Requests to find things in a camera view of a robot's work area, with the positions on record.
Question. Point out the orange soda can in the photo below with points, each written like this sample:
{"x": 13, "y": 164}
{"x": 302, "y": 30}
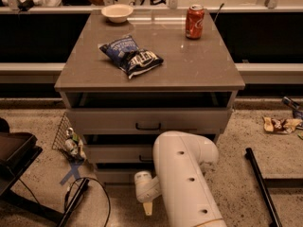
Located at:
{"x": 194, "y": 21}

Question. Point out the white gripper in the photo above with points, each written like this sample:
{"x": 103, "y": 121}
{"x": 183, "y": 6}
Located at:
{"x": 148, "y": 197}

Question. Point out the black metal floor bar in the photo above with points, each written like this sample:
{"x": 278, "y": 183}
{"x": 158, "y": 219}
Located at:
{"x": 265, "y": 184}

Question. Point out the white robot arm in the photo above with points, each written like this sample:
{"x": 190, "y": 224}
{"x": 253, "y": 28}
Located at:
{"x": 180, "y": 160}

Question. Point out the blue snack packet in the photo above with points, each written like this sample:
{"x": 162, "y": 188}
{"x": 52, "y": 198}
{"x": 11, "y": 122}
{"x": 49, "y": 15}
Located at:
{"x": 297, "y": 113}

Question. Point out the blue kettle chips bag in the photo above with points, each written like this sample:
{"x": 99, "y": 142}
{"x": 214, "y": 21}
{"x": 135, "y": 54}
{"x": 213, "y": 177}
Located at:
{"x": 129, "y": 57}

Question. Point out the white bowl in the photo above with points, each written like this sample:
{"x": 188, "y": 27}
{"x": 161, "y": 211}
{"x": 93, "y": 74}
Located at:
{"x": 117, "y": 13}

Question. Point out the brown snack wrapper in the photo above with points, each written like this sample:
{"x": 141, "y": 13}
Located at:
{"x": 281, "y": 126}

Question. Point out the grey drawer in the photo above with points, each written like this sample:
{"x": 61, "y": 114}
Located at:
{"x": 140, "y": 121}
{"x": 109, "y": 176}
{"x": 140, "y": 154}

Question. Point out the grey drawer cabinet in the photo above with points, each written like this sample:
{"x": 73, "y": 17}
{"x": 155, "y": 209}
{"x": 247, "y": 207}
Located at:
{"x": 195, "y": 74}

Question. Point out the wire mesh basket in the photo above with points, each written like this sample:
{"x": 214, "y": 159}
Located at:
{"x": 60, "y": 137}

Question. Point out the small bottle in basket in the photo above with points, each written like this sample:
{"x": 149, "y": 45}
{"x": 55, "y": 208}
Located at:
{"x": 72, "y": 144}

